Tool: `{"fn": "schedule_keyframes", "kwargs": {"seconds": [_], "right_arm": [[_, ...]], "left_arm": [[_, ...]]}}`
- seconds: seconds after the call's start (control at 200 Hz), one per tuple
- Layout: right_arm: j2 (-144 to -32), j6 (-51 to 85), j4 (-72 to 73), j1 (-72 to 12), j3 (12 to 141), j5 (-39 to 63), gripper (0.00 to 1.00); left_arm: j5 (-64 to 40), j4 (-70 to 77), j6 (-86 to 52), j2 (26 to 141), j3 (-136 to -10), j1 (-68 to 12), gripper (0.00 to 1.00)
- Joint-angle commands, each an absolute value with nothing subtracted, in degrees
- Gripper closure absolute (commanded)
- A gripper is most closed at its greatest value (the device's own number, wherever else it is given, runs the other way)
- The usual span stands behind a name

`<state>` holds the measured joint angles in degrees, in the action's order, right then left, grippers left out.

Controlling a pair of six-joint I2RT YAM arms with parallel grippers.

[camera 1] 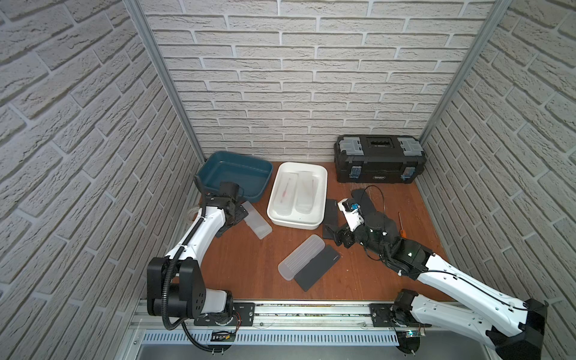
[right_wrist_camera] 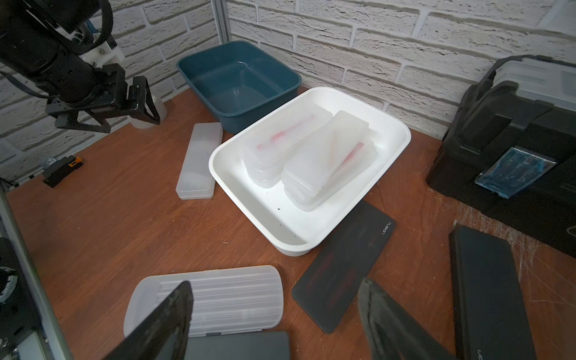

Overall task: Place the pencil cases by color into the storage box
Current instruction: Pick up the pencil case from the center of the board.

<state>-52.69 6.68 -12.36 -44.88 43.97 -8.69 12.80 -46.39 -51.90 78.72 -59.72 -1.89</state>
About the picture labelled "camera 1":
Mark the orange handled screwdriver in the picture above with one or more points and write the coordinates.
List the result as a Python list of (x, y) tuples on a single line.
[(402, 231)]

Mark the teal storage bin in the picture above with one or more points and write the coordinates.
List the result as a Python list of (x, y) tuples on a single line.
[(250, 173)]

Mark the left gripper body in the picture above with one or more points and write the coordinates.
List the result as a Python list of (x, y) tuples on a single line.
[(236, 215)]

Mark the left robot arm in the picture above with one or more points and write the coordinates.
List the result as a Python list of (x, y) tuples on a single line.
[(176, 290)]

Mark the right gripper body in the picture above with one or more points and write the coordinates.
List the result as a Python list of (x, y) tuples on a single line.
[(358, 238)]

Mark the white storage bin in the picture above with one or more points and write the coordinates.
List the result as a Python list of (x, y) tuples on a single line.
[(295, 219)]

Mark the black pencil case front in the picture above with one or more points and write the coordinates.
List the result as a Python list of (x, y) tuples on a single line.
[(317, 267)]

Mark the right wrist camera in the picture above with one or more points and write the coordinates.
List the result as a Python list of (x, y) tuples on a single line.
[(351, 211)]

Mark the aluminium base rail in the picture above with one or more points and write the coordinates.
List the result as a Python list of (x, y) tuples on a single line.
[(354, 316)]

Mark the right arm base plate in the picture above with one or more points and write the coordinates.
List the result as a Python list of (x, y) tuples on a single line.
[(388, 315)]

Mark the black plastic toolbox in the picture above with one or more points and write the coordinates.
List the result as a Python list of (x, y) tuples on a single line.
[(378, 159)]

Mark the black pencil case tilted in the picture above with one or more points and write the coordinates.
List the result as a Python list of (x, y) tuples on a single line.
[(362, 197)]

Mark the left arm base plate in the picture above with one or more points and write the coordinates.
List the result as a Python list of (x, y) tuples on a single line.
[(242, 312)]

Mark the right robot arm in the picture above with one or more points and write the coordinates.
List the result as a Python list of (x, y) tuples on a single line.
[(513, 328)]

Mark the ribbed translucent pencil case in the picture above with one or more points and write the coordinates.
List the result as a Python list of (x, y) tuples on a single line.
[(300, 257)]

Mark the black pencil case upright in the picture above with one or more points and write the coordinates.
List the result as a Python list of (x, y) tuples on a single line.
[(330, 222)]

